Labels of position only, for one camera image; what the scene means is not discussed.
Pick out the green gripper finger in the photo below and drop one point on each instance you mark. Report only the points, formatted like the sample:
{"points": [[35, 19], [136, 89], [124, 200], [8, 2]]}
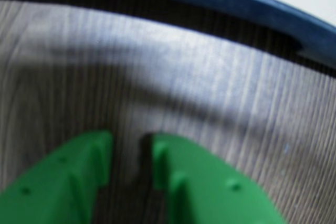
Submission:
{"points": [[52, 190], [210, 195]]}

